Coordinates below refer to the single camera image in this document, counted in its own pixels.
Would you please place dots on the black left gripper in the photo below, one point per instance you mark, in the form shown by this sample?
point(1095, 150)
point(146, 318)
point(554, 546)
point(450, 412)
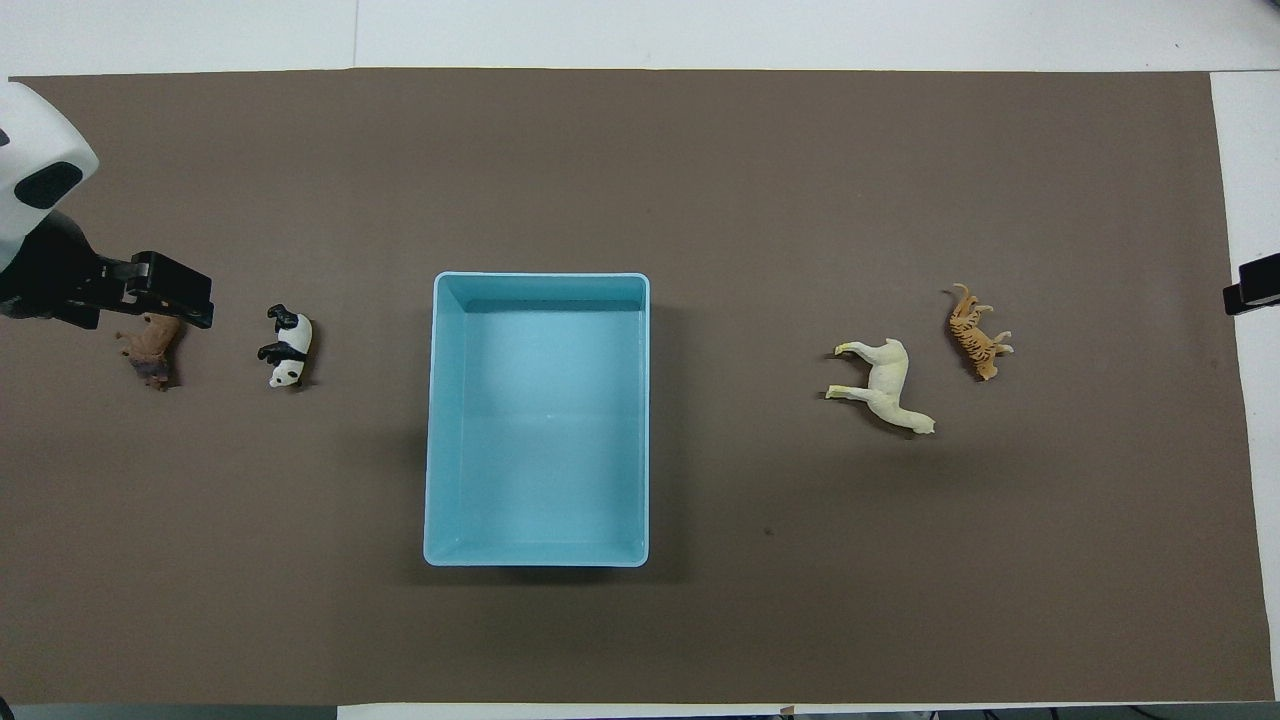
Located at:
point(50, 275)

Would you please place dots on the brown lion toy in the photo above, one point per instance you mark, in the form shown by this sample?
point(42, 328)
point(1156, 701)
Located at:
point(155, 350)

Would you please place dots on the black and white panda toy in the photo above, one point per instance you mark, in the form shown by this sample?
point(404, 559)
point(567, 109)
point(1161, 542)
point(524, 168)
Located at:
point(293, 347)

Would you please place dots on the orange striped tiger toy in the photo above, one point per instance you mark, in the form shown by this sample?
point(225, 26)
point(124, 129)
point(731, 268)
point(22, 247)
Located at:
point(975, 335)

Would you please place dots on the cream white horse toy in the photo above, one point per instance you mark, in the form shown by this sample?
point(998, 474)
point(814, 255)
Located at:
point(888, 382)

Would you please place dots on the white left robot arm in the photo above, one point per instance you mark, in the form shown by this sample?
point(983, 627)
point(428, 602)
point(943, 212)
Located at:
point(30, 150)

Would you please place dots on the light blue storage box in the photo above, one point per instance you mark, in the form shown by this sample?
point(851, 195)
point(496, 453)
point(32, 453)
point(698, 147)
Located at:
point(540, 420)

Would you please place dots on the brown table mat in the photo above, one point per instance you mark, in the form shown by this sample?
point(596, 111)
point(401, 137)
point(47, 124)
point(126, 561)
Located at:
point(800, 180)

